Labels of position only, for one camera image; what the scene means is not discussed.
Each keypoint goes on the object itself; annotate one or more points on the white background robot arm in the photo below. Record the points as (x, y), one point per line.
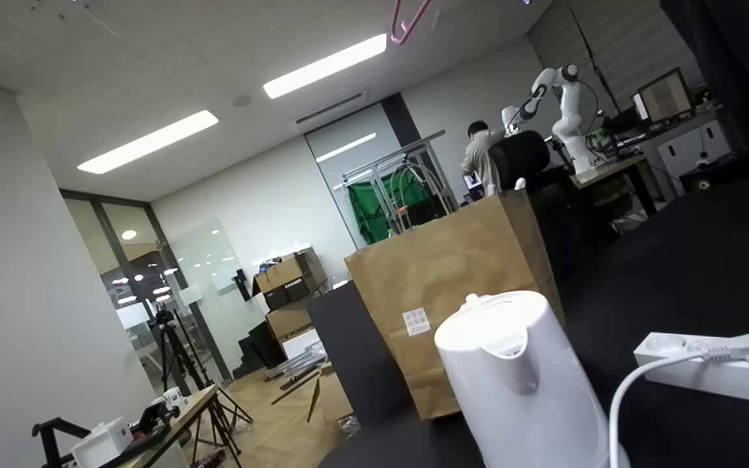
(572, 112)

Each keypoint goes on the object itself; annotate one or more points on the green cloth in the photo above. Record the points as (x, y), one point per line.
(376, 210)

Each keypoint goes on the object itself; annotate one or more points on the metal clothes rack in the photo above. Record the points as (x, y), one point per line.
(408, 161)

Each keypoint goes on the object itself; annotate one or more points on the brown cardboard box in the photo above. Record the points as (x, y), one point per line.
(453, 276)

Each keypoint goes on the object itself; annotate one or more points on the long ceiling light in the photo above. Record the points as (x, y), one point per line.
(346, 146)
(326, 66)
(148, 142)

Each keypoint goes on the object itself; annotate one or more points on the grey partition panel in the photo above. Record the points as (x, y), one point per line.
(358, 356)

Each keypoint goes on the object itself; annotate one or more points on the person in light shirt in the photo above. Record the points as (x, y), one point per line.
(479, 157)

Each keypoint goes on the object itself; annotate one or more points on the white electric kettle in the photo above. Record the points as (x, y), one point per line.
(520, 382)

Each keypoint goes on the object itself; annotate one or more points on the wooden folding table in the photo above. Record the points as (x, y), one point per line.
(179, 421)

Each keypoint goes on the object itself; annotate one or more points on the computer monitor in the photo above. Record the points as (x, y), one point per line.
(661, 94)

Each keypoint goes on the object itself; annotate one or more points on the white box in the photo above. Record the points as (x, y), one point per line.
(103, 444)

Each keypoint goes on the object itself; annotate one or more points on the white power strip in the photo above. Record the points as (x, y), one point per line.
(722, 367)

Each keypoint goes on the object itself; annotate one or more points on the black stand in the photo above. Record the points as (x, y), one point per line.
(49, 434)

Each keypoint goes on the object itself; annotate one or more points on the black cloth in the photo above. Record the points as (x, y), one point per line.
(740, 54)

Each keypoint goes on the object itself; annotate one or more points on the black camera tripod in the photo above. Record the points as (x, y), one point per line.
(174, 356)

